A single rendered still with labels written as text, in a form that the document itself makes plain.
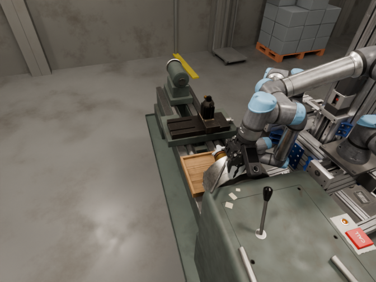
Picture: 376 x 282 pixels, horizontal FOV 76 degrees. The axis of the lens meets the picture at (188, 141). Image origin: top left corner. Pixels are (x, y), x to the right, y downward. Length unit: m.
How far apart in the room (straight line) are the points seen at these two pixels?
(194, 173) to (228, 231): 0.68
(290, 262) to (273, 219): 0.15
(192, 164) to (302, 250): 0.87
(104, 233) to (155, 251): 0.49
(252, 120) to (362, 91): 0.90
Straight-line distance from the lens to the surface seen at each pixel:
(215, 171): 1.12
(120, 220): 2.39
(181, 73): 1.99
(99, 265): 2.25
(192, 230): 1.68
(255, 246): 0.88
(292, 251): 0.91
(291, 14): 5.21
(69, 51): 5.01
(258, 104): 0.75
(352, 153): 1.44
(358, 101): 1.60
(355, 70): 1.05
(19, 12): 4.71
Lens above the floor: 2.02
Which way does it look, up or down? 42 degrees down
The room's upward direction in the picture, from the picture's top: 2 degrees clockwise
